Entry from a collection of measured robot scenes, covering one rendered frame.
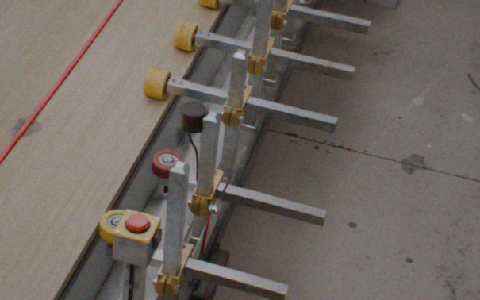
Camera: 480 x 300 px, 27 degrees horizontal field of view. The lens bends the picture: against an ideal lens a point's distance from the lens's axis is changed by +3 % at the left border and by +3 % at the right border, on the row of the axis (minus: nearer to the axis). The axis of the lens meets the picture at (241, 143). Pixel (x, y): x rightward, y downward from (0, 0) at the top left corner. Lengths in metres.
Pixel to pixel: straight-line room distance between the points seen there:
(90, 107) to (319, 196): 1.39
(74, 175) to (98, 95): 0.33
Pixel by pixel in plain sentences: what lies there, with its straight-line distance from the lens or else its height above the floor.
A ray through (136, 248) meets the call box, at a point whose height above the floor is 1.20.
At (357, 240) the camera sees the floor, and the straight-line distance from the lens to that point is 3.64.
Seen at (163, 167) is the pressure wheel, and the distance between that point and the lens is 2.44.
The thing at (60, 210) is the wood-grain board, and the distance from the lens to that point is 2.33.
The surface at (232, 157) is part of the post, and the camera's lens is 2.65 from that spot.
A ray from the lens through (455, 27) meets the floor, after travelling 4.94.
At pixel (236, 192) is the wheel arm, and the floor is 0.86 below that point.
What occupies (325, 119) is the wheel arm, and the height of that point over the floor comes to 0.96.
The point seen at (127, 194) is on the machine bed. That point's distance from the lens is 2.53.
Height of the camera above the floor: 2.51
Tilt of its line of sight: 39 degrees down
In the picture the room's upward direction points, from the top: 7 degrees clockwise
